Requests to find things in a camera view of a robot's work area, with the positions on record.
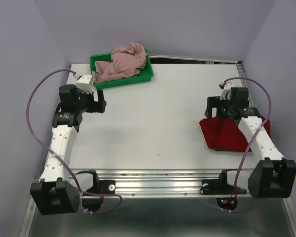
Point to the red folded skirt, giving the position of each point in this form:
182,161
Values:
222,134

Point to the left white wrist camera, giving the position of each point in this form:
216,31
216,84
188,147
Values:
85,83

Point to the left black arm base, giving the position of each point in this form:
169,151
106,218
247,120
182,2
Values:
91,204

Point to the green plastic tray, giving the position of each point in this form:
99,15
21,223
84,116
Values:
145,74

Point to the pink skirt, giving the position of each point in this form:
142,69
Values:
124,63

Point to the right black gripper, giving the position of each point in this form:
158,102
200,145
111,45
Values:
214,101

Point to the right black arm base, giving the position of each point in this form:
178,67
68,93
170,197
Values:
220,186

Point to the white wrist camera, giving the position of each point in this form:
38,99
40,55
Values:
85,83
226,90

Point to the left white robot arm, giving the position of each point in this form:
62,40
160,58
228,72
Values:
53,193

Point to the aluminium frame rail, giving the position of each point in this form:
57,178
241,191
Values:
166,203

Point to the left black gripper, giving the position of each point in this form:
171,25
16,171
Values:
97,106

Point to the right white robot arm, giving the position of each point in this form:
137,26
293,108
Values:
264,171

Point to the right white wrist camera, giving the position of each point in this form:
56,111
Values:
226,90

